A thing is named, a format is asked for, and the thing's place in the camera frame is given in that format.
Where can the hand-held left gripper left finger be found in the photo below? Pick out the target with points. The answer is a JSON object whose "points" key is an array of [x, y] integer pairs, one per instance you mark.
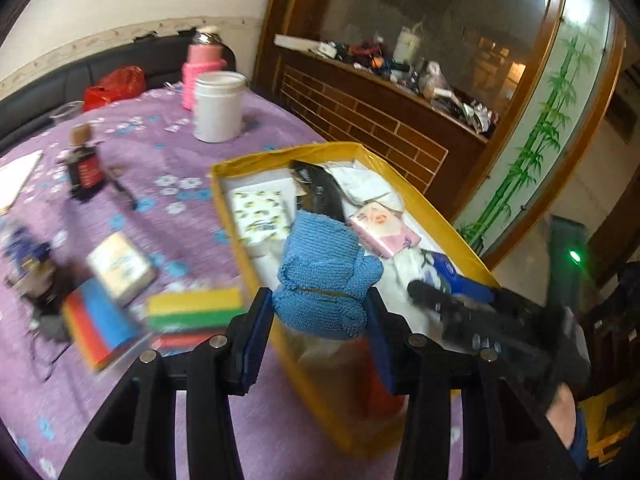
{"points": [[252, 340]]}

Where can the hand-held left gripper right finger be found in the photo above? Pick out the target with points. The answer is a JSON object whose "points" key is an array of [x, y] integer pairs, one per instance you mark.
{"points": [[380, 345]]}

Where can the black glossy packet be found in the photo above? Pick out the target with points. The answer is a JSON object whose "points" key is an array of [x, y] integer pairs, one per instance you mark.
{"points": [[320, 190]]}

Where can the black electric motor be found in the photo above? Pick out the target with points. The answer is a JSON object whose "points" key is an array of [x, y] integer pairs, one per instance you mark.
{"points": [[45, 295]]}

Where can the bamboo painted panel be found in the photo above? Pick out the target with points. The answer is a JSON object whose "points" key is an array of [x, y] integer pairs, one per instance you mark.
{"points": [[550, 110]]}

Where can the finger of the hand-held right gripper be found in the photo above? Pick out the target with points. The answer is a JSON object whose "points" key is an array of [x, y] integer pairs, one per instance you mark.
{"points": [[430, 296], [475, 286]]}

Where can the yellow green red sponge stack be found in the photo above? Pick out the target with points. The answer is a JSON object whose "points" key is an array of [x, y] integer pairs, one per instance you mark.
{"points": [[195, 315]]}

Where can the black red small device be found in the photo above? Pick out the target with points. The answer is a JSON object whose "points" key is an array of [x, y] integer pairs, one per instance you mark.
{"points": [[85, 170]]}

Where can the clear plastic cup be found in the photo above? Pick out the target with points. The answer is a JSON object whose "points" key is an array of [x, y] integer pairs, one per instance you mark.
{"points": [[65, 115]]}

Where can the blue orange sponge stack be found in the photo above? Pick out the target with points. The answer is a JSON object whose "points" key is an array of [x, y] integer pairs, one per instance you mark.
{"points": [[105, 325]]}

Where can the clutter of small tools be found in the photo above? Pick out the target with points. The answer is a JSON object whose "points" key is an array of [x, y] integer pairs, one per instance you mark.
{"points": [[400, 75]]}

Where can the pink tissue packet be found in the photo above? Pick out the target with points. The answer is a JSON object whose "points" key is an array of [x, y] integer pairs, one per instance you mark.
{"points": [[382, 230]]}

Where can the black leather sofa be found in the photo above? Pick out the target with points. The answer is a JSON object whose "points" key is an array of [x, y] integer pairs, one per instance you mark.
{"points": [[50, 90]]}

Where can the dark appliance with green light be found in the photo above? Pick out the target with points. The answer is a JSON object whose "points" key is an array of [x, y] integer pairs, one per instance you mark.
{"points": [[565, 270]]}

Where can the yellow patterned tissue packet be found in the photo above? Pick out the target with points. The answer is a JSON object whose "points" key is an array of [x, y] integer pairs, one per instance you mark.
{"points": [[262, 215]]}

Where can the paper booklet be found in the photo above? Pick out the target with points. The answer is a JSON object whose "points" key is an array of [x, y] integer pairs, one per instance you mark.
{"points": [[17, 180]]}

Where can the white plastic bag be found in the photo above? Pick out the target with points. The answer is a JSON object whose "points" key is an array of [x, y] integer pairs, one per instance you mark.
{"points": [[370, 185]]}

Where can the cream soap box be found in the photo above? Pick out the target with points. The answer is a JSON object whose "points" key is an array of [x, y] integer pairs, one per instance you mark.
{"points": [[122, 267]]}

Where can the white plastic jar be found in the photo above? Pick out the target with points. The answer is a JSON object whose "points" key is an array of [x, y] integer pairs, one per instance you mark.
{"points": [[217, 110]]}

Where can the person's right forearm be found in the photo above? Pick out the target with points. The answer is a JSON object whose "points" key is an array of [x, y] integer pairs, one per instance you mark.
{"points": [[562, 420]]}

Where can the brown wooden cabinet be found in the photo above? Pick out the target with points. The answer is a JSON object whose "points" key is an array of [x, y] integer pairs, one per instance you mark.
{"points": [[380, 125]]}

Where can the blue towel with rubber band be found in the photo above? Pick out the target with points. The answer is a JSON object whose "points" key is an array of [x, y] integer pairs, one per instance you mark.
{"points": [[320, 270]]}

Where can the wooden cork stopper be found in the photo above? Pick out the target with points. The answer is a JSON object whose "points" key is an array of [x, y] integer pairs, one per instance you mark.
{"points": [[82, 135]]}

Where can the white flat box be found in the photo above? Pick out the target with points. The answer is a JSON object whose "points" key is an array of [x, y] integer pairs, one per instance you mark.
{"points": [[295, 42]]}

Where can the bottle with pink knitted sleeve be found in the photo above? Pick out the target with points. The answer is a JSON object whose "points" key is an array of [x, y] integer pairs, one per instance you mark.
{"points": [[200, 70]]}

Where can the yellow cardboard box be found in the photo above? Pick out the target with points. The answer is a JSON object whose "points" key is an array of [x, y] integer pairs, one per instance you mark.
{"points": [[240, 270]]}

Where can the white kettle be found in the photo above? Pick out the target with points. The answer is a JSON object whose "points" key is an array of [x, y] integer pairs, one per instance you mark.
{"points": [[406, 42]]}

